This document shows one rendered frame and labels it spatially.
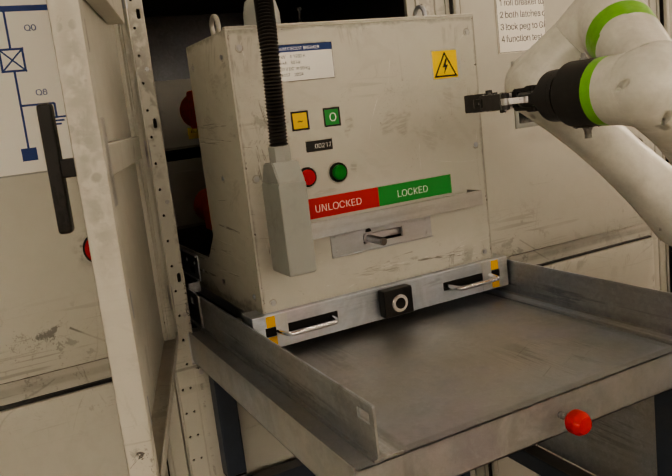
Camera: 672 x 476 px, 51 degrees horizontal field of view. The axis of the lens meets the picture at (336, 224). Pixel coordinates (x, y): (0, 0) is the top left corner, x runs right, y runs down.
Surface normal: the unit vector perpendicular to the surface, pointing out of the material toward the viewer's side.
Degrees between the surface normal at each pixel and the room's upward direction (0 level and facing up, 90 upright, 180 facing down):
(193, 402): 90
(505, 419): 90
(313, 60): 90
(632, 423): 90
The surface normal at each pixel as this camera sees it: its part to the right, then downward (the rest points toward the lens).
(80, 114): 0.19, 0.14
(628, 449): -0.88, 0.18
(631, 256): 0.46, 0.09
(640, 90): -0.72, 0.26
